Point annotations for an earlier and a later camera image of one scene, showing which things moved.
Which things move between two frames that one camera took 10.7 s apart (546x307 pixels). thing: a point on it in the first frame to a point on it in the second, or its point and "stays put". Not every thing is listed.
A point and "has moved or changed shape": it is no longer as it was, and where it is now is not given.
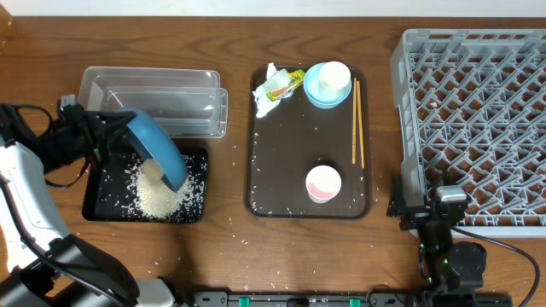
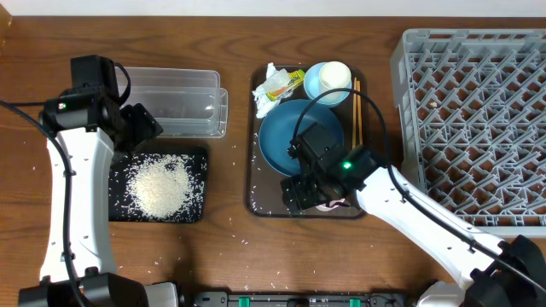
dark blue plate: x=155 y=147 to x=276 y=130
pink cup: x=322 y=183 has moved or changed shape
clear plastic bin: x=185 y=103 stays put
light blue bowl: x=319 y=95 stays put
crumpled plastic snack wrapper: x=279 y=85 stays put
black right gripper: x=416 y=213 to x=299 y=192
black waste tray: x=124 y=187 stays put
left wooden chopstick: x=354 y=120 stays put
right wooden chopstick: x=360 y=121 stays put
